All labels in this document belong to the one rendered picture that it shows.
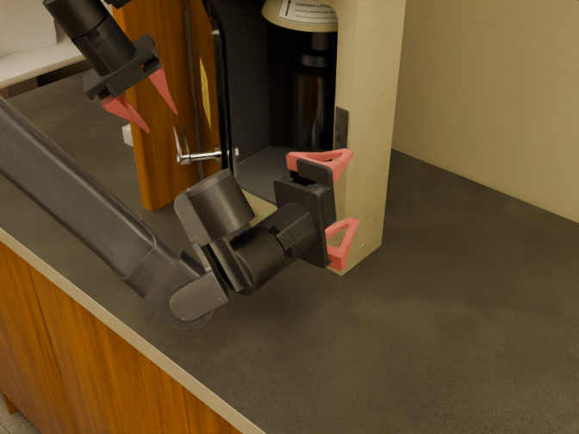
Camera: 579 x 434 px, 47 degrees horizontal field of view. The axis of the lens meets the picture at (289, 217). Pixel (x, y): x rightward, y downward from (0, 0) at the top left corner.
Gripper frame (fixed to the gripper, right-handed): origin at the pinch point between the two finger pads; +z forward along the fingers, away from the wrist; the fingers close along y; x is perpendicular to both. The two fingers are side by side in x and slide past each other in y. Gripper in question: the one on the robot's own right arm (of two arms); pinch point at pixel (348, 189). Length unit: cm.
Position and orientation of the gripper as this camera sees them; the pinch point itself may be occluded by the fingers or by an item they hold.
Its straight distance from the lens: 81.2
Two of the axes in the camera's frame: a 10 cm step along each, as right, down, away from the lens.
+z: 6.6, -4.7, 5.9
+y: -1.2, -8.4, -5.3
